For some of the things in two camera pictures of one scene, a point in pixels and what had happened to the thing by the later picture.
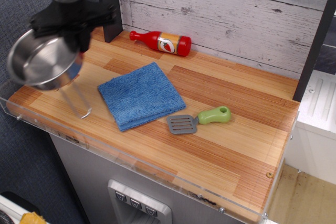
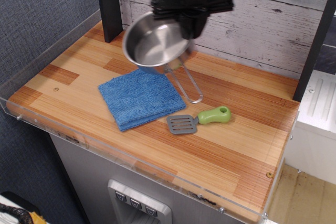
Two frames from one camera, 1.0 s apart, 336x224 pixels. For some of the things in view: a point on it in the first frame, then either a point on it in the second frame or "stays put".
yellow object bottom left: (32, 217) stays put
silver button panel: (129, 205) stays put
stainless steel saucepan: (49, 62) to (159, 45)
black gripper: (78, 18) to (190, 1)
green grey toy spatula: (182, 124) stays put
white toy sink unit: (312, 148) stays put
